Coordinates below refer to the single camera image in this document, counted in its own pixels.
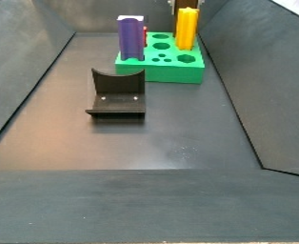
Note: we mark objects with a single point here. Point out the green shape board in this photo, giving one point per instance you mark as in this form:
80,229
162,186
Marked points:
167,64

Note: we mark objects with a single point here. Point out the black curved holder stand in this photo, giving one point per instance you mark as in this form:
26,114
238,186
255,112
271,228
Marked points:
119,93

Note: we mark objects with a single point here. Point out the red peg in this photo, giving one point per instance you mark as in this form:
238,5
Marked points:
146,36

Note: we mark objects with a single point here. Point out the purple shaped peg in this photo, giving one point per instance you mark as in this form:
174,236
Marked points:
131,32

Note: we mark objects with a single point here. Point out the yellow star peg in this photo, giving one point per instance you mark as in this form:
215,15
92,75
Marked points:
187,27

